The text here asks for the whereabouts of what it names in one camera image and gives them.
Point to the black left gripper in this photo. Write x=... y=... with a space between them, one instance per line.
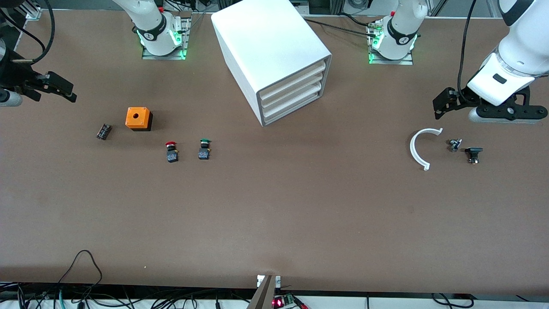
x=460 y=98

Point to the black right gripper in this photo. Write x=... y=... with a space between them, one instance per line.
x=17 y=76

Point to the red push button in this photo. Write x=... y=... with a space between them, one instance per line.
x=172 y=153

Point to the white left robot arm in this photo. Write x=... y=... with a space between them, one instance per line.
x=521 y=47

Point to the white drawer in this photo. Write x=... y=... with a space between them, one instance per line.
x=296 y=89
x=296 y=77
x=296 y=100

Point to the green push button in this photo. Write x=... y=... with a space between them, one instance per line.
x=204 y=151

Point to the white drawer cabinet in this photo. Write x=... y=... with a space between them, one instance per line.
x=266 y=38

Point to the white curved plastic part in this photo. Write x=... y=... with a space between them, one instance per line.
x=414 y=150

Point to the small black contact block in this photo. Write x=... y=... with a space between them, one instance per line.
x=104 y=131

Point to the circuit board with red light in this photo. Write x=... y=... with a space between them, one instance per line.
x=285 y=301

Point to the small metal switch part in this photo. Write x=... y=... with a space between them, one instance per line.
x=454 y=145

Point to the black switch part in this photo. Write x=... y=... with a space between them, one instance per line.
x=473 y=152

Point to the orange button enclosure box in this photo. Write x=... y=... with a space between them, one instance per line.
x=137 y=116

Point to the aluminium frame profile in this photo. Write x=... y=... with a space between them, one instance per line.
x=438 y=6
x=34 y=8

